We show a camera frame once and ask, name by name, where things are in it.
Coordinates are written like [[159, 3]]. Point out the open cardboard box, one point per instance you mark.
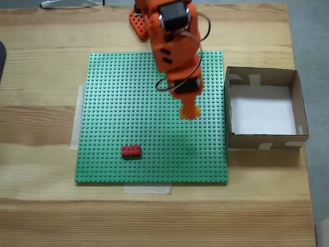
[[257, 142]]

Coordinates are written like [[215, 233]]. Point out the wide masking tape strip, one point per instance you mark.
[[77, 115]]

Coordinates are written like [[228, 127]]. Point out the yellow lego block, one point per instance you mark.
[[182, 114]]

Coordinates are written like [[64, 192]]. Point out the short masking tape strip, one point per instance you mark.
[[146, 189]]

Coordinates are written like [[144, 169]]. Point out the red lego block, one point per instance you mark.
[[131, 151]]

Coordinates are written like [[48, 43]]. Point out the black rounded object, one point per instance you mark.
[[2, 61]]

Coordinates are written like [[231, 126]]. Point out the white paper sheet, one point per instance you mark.
[[262, 113]]

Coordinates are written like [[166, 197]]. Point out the green lego baseplate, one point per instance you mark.
[[123, 115]]

